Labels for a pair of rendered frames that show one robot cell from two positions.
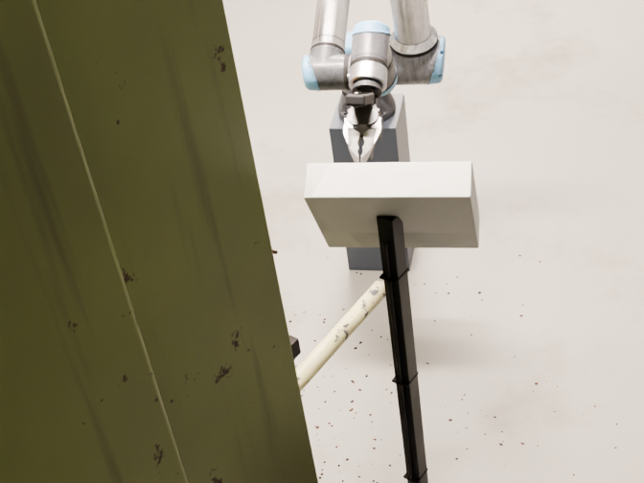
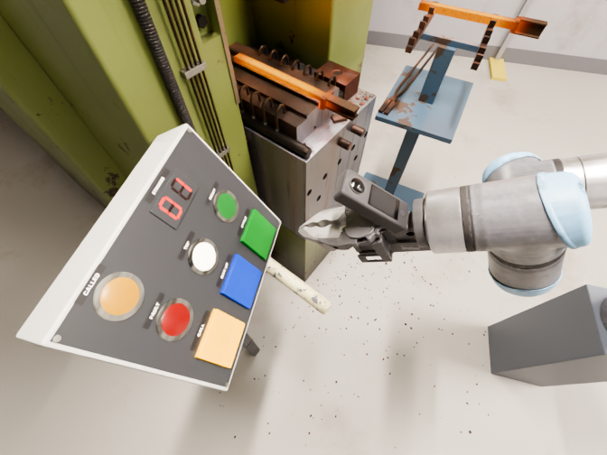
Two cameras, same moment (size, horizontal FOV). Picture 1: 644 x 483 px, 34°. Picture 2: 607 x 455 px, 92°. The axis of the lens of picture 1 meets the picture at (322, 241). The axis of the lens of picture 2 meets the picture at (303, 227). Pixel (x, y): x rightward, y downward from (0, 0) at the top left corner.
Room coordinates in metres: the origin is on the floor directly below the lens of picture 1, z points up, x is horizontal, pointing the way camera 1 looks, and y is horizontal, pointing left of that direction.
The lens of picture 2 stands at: (1.98, -0.38, 1.51)
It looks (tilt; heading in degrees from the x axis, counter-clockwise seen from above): 59 degrees down; 88
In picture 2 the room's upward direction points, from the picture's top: straight up
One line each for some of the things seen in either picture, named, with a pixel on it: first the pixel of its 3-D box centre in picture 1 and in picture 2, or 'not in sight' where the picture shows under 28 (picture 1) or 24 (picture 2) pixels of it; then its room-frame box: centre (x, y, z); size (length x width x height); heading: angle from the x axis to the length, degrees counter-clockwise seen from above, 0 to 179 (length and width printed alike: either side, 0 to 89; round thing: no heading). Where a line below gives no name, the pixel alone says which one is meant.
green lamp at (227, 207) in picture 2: not in sight; (226, 206); (1.86, -0.08, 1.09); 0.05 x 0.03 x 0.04; 50
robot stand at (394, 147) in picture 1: (376, 184); (560, 343); (2.99, -0.22, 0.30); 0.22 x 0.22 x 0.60; 74
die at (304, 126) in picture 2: not in sight; (264, 88); (1.89, 0.46, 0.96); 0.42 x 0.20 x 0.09; 140
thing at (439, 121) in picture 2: not in sight; (425, 100); (2.53, 0.68, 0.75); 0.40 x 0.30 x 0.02; 60
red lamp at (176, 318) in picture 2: not in sight; (175, 319); (1.81, -0.27, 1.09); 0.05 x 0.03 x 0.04; 50
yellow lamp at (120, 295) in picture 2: not in sight; (120, 295); (1.77, -0.26, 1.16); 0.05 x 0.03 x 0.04; 50
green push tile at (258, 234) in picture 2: not in sight; (257, 235); (1.90, -0.09, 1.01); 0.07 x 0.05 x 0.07; 75
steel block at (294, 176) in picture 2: not in sight; (279, 143); (1.92, 0.51, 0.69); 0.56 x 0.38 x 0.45; 140
